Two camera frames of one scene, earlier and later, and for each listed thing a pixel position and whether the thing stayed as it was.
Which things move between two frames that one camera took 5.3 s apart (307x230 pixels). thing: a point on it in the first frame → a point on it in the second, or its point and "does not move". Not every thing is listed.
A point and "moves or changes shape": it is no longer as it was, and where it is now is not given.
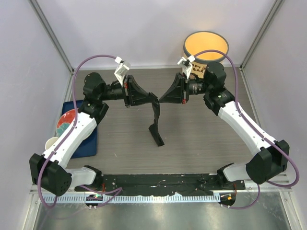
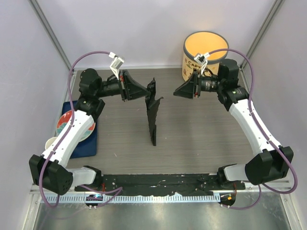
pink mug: x=50 y=142 does not move
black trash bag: x=154 y=128 moves or changes shape
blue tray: x=88 y=148 does not move
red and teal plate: x=64 y=120 does not move
